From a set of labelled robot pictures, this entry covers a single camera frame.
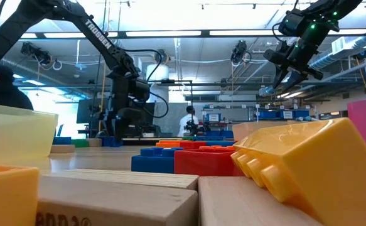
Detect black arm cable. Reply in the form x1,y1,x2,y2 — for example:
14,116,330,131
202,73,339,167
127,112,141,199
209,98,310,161
122,48,170,119
271,21,284,43

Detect light orange small brick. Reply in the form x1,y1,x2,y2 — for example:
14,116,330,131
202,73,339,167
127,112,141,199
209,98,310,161
0,164,40,226

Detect blue long brick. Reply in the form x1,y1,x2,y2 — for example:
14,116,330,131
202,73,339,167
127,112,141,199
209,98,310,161
192,136,226,142

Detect dark red small brick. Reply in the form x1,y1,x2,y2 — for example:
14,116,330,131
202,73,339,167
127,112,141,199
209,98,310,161
173,148,245,177

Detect yellow hanging cable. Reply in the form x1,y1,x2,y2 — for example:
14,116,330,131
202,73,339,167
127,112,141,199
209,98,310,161
98,72,106,132

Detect grey panel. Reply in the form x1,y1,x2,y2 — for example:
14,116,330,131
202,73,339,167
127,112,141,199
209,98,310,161
153,102,190,137

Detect white air vent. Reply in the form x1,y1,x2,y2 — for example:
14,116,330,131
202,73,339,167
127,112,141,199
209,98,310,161
331,36,366,56

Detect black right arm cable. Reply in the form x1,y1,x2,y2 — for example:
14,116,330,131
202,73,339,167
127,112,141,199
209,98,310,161
271,21,284,43

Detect wooden block with Jenga print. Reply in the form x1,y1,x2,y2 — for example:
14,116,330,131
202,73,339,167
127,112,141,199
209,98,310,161
35,175,199,226

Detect white cylindrical tank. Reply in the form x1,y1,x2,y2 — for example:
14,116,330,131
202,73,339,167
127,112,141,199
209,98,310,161
146,63,170,103

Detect black ceiling-hung device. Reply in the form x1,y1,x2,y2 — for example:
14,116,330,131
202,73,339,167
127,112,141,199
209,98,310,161
352,50,366,62
19,41,52,67
230,40,252,65

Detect orange long brick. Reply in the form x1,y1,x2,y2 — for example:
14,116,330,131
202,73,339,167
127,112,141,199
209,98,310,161
198,145,236,153
156,140,184,149

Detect black monitor panels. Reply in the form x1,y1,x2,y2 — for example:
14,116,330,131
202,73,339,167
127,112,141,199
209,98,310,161
77,97,156,138

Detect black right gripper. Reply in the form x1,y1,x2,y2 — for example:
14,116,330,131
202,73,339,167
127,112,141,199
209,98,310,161
272,31,324,93

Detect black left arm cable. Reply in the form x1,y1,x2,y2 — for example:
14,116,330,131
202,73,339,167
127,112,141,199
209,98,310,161
122,48,170,119

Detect silver spiral duct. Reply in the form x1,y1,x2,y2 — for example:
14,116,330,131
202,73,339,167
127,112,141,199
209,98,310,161
308,35,366,83

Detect blue storage bins shelf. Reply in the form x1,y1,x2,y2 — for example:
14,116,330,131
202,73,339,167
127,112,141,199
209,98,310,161
257,109,311,121

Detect black beam with light strips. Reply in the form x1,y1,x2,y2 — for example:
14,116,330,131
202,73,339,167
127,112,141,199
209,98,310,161
0,29,366,40

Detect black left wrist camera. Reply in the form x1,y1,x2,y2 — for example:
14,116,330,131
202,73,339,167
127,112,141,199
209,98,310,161
135,80,151,102

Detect orange translucent bin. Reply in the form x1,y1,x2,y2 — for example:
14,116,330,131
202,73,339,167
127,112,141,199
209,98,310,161
232,121,328,142

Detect yellow long brick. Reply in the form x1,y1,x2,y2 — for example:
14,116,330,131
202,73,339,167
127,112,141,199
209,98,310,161
230,117,366,226

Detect yellow translucent bin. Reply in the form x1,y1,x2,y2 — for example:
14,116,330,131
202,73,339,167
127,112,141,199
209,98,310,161
0,102,59,158

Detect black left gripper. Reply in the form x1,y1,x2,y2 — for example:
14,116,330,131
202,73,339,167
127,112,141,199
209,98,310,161
105,73,143,143

